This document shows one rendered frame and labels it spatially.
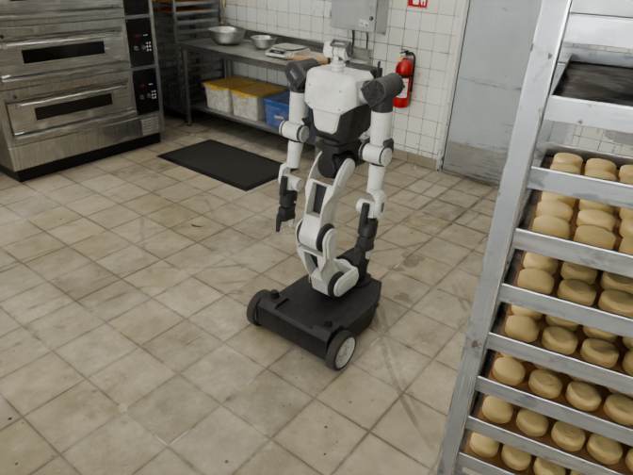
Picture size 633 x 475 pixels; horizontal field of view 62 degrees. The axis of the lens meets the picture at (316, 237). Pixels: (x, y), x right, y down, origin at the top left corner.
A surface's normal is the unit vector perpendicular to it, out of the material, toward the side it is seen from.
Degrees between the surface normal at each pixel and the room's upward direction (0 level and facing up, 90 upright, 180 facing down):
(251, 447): 0
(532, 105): 90
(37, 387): 0
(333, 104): 90
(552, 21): 90
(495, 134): 90
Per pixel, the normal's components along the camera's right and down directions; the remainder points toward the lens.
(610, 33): -0.45, 0.42
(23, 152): 0.78, 0.34
